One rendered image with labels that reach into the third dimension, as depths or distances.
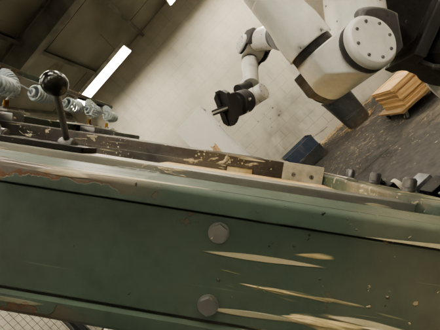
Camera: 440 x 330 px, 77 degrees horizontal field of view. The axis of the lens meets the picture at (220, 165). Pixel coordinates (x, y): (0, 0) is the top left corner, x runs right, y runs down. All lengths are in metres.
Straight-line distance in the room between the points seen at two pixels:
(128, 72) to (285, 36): 6.19
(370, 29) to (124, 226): 0.39
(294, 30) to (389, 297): 0.35
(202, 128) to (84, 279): 4.37
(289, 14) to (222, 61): 5.66
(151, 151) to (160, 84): 5.41
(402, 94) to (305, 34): 3.40
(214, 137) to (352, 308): 4.35
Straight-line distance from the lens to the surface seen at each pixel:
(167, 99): 6.19
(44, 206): 0.23
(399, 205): 0.51
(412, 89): 3.87
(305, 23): 0.45
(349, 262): 0.22
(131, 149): 0.91
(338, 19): 0.51
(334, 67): 0.44
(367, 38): 0.45
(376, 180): 0.76
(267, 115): 5.91
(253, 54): 1.26
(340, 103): 5.00
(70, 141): 0.52
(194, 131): 4.58
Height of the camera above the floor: 1.16
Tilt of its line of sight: level
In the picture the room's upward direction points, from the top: 44 degrees counter-clockwise
